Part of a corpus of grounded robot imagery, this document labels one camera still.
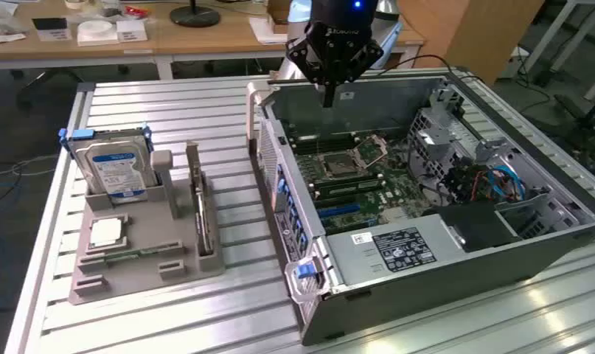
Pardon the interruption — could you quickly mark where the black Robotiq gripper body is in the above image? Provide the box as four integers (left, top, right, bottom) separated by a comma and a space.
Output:
304, 0, 378, 85

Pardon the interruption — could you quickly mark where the white flat booklet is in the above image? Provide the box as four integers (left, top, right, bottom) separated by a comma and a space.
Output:
248, 15, 292, 46

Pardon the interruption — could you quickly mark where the brown cardboard box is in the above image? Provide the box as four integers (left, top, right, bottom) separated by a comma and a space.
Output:
267, 0, 299, 25

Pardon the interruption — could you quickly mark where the wooden desk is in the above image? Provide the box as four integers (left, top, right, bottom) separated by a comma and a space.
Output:
0, 0, 426, 72

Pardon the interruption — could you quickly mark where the wooden cabinet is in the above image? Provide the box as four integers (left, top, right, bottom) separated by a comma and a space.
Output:
419, 0, 547, 85

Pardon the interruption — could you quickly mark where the black round lamp base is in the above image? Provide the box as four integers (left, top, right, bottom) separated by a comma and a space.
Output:
168, 0, 223, 29

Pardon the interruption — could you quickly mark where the metal socket cover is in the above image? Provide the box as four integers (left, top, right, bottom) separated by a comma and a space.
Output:
354, 133, 391, 167

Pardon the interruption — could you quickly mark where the metal disk bay cage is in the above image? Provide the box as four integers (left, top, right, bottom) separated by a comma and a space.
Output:
406, 108, 476, 186

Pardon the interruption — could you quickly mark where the CPU socket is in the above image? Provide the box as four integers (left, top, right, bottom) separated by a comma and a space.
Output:
320, 152, 354, 177

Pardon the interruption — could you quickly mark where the small white labelled box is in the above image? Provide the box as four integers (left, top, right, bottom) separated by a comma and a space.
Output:
115, 19, 150, 43

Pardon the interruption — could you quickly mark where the green motherboard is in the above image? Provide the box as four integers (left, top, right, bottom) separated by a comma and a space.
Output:
287, 128, 428, 235

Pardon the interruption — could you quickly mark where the green RAM stick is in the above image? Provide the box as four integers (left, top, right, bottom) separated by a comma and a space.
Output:
103, 245, 162, 261
319, 179, 386, 197

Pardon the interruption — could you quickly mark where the blue expansion slot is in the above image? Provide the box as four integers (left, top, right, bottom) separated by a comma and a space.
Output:
316, 204, 363, 219

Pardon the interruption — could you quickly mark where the hard disk blue carrier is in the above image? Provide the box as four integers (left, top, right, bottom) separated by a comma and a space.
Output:
57, 125, 155, 206

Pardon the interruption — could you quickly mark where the white box black lid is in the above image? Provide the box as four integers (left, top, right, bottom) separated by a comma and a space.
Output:
31, 17, 73, 42

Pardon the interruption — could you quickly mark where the grey power supply unit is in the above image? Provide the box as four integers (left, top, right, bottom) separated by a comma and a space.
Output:
324, 215, 471, 289

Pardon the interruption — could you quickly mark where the blue case release latch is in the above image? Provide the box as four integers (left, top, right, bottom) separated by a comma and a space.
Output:
295, 263, 319, 282

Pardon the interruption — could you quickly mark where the clear plastic bag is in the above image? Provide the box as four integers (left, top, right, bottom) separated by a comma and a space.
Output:
0, 10, 28, 35

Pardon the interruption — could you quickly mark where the silver CPU chip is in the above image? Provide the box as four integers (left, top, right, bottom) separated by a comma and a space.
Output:
88, 218, 125, 249

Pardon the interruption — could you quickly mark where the grey open PC case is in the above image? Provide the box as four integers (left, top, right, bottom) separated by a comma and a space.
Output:
246, 66, 595, 347

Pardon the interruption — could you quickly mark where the grey parts rack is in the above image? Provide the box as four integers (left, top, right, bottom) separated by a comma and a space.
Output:
68, 139, 227, 307

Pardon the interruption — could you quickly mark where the black cable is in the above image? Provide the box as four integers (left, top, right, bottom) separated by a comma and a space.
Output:
388, 54, 486, 85

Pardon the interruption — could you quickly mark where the white desk frame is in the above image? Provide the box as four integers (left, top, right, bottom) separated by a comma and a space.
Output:
517, 0, 595, 101

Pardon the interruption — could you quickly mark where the white box with tape ring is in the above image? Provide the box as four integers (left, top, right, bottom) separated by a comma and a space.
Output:
75, 20, 121, 47

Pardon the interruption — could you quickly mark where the orange wire bundle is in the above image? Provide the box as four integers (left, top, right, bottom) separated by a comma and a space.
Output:
467, 170, 491, 203

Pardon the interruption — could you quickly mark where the blue SATA wire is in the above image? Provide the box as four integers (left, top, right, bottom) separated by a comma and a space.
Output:
488, 167, 529, 203

